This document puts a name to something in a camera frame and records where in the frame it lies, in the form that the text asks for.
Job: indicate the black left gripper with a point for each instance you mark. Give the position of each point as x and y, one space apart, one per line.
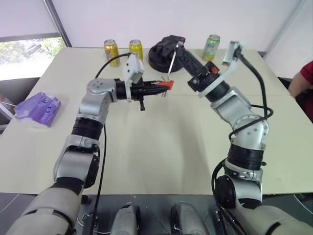
137 91

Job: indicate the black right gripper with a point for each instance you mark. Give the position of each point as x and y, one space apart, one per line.
203 79

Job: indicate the red hex key holder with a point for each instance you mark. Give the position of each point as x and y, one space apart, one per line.
170 84

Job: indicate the long silver hex key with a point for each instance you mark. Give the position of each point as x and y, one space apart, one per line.
173 60

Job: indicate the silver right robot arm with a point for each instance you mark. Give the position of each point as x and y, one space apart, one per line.
249 132

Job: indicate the person's bare forearm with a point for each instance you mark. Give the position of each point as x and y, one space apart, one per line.
297 83

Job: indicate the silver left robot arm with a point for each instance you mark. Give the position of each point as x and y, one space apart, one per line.
93 105

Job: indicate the small silver hex key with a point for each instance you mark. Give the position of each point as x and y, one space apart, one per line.
163 78
164 94

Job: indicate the black round disc base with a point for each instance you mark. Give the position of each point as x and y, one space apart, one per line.
156 63

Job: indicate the green drink can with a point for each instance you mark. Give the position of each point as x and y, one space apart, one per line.
210 49

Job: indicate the black lumpy object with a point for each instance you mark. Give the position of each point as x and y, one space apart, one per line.
168 45

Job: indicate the yellow drink can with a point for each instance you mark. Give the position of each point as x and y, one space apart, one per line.
112 52
136 50

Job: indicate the person's red shirt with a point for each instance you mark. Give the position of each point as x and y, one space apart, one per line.
308 76

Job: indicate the purple plastic blister package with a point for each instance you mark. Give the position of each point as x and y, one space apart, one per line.
39 110

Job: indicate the grey rounded shape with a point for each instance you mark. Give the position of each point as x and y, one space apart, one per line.
128 220
188 220

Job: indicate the white roller blind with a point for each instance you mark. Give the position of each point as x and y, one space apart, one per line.
24 17

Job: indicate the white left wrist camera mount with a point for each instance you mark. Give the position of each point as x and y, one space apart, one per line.
133 68

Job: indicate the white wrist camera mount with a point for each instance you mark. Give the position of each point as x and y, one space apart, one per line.
228 72
133 68

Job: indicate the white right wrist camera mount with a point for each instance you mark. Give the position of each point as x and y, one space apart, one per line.
228 72

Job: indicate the dark window frame post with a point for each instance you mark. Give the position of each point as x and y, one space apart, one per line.
60 24

